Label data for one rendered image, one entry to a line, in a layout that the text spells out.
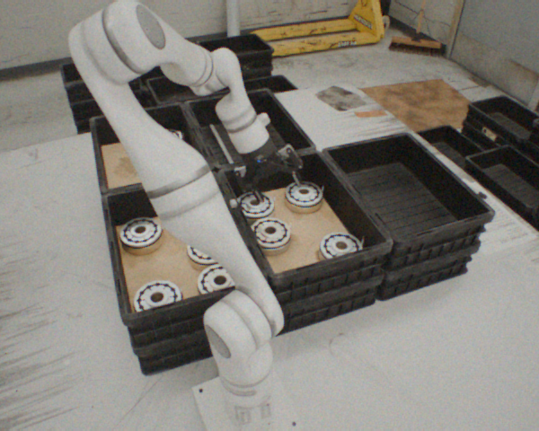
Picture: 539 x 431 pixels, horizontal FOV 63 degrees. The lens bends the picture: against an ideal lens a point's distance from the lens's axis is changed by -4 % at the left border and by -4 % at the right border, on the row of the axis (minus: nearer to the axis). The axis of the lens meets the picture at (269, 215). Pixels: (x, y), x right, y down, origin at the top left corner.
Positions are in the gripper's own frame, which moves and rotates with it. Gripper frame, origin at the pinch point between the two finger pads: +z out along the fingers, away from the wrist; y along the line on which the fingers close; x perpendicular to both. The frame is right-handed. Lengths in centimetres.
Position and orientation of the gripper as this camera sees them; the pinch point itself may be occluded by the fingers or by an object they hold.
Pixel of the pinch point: (279, 191)
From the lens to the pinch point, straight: 104.2
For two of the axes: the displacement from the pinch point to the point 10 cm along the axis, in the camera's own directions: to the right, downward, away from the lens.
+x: -0.6, -6.0, 8.0
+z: 4.3, 7.1, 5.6
